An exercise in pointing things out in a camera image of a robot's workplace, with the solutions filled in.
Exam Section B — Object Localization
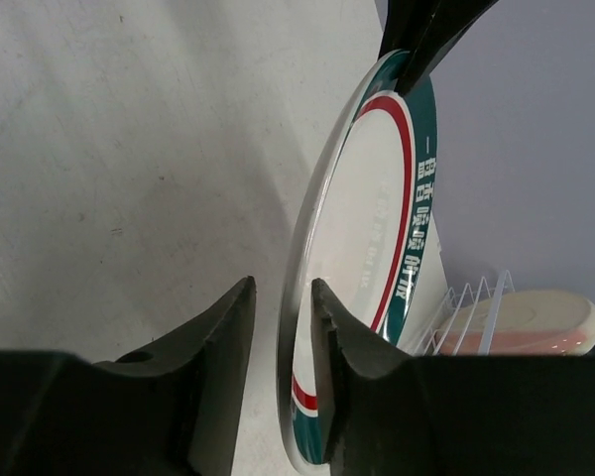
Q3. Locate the white wire dish rack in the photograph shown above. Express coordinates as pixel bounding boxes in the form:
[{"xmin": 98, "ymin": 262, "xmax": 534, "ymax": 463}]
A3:
[{"xmin": 399, "ymin": 270, "xmax": 516, "ymax": 356}]

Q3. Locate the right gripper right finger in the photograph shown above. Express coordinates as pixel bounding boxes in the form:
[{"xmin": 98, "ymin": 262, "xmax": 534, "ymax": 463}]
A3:
[{"xmin": 311, "ymin": 279, "xmax": 595, "ymax": 475}]

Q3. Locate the pink cream round plate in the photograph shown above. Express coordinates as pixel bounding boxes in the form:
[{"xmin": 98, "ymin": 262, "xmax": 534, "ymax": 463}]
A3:
[{"xmin": 433, "ymin": 290, "xmax": 595, "ymax": 357}]

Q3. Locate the green rimmed white plate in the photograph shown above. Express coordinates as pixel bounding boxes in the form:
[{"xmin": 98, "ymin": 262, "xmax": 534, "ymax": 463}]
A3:
[{"xmin": 277, "ymin": 50, "xmax": 442, "ymax": 475}]

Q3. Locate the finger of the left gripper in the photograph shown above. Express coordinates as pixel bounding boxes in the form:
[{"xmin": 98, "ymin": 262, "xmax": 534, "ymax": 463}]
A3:
[{"xmin": 379, "ymin": 0, "xmax": 496, "ymax": 94}]

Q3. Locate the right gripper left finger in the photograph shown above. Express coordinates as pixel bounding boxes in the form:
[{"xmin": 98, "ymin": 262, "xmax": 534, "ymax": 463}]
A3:
[{"xmin": 0, "ymin": 277, "xmax": 256, "ymax": 475}]

